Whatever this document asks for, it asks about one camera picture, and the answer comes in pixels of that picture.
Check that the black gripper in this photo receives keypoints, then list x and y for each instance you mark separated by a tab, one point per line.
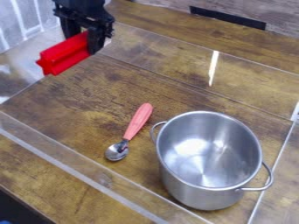
86	13

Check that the red rectangular block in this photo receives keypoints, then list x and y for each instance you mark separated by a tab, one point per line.
62	56

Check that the silver metal pot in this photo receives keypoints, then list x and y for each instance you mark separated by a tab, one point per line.
210	156

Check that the clear acrylic barrier panel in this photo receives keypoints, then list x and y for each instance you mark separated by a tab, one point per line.
142	200

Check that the black wall strip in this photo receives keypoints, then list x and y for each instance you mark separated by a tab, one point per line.
229	18

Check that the spoon with pink handle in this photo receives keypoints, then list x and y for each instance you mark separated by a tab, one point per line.
118	150

